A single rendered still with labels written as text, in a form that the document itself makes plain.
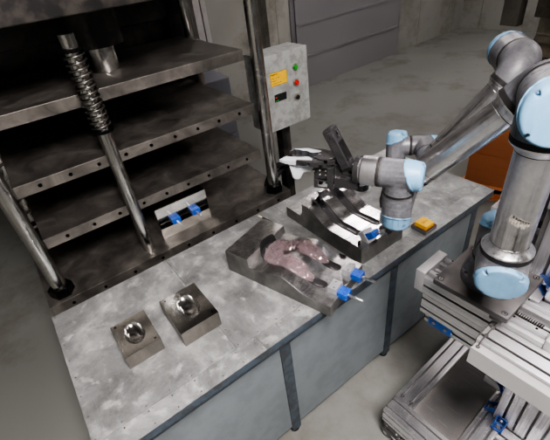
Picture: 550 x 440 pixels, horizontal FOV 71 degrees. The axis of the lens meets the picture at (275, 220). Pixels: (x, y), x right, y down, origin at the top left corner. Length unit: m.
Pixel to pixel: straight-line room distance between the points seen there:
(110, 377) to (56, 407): 1.14
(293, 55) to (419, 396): 1.76
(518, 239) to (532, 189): 0.13
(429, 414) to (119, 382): 1.28
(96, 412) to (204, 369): 0.35
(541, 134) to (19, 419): 2.62
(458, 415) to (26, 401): 2.25
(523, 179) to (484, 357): 0.54
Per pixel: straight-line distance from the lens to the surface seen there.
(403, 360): 2.35
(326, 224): 1.72
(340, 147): 0.98
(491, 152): 3.48
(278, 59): 2.12
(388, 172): 0.96
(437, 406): 2.00
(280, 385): 1.73
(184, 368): 1.42
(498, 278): 1.06
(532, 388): 1.25
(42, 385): 2.78
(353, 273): 1.52
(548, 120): 0.86
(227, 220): 2.01
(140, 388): 1.44
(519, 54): 1.41
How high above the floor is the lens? 1.93
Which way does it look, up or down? 36 degrees down
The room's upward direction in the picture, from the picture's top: 8 degrees counter-clockwise
